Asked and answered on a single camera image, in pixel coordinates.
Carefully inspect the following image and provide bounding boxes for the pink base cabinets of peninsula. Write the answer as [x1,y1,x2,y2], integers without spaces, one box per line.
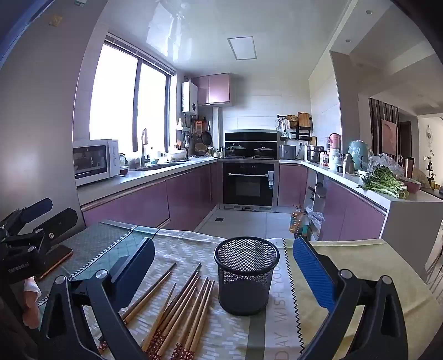
[279,163,388,241]

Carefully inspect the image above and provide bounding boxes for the clear plastic bag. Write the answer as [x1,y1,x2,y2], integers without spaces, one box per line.
[367,153,405,177]

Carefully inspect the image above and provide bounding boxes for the kitchen window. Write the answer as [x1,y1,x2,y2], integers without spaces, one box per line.
[89,33,177,155]

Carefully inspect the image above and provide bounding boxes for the white wall water heater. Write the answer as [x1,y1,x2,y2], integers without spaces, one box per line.
[181,82,199,115]

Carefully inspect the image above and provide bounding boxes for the white kettle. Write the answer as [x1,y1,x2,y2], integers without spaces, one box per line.
[329,149,343,174]

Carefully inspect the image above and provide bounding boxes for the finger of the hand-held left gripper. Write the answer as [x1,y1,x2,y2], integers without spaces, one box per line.
[0,198,53,236]
[7,208,79,250]

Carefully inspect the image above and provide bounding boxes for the plain yellow tablecloth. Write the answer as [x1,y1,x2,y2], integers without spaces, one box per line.
[277,237,431,360]

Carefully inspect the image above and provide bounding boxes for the black mesh utensil holder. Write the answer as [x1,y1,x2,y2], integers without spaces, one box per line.
[213,236,280,316]

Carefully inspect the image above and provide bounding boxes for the steel kitchen faucet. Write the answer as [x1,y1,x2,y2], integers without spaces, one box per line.
[140,129,149,167]

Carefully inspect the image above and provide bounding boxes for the small potted plant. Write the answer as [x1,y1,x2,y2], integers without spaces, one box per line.
[426,150,437,189]

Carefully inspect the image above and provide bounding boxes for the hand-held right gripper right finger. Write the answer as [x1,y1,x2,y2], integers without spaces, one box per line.
[292,235,409,360]

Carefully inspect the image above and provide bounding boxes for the white microwave oven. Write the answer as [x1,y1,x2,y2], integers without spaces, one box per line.
[73,139,120,187]

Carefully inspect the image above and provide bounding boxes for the smartphone with orange case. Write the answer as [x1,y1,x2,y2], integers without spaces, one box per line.
[35,245,74,282]

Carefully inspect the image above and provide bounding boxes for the ceiling light panel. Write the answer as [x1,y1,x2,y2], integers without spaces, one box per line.
[227,35,257,61]

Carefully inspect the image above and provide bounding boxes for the yellow cooking oil bottle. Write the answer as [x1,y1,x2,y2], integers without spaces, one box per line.
[289,205,305,238]

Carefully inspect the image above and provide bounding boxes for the crumpled white plastic bag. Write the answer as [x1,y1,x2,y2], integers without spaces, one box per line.
[308,211,324,236]

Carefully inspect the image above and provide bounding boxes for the green leafy vegetables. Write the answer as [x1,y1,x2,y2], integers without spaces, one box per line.
[358,165,411,199]

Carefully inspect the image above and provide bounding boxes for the dark slatted partition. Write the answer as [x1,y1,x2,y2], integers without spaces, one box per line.
[368,98,400,160]

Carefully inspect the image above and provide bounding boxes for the steel stockpot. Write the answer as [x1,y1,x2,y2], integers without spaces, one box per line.
[306,145,324,163]

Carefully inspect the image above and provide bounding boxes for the teal air fryer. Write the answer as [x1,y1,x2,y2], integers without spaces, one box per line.
[348,139,372,170]

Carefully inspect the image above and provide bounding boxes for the pink base cabinets under window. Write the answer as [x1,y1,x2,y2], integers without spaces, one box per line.
[78,161,224,232]

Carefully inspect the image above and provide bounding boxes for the person's left hand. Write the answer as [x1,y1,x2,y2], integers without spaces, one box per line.
[21,279,43,329]

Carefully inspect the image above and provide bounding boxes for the patchwork print tablecloth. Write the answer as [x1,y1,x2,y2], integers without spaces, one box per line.
[35,220,306,360]

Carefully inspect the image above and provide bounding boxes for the black wall shelf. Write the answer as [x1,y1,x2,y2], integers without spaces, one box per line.
[277,112,314,141]

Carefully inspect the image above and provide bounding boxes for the bunch of wooden chopsticks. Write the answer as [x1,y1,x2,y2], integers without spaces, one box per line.
[98,262,216,360]

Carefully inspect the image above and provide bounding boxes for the kitchen sink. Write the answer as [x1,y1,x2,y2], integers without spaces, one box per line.
[133,162,175,172]

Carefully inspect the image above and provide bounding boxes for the black integrated stove with oven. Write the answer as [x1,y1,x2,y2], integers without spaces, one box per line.
[221,130,282,212]

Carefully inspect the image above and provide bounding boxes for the pink wall painting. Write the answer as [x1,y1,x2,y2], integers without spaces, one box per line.
[381,119,398,156]

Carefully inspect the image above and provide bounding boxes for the pink wall cabinet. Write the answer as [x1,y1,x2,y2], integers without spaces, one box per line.
[191,73,232,106]

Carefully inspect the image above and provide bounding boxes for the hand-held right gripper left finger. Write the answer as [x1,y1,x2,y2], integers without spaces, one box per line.
[36,237,156,360]

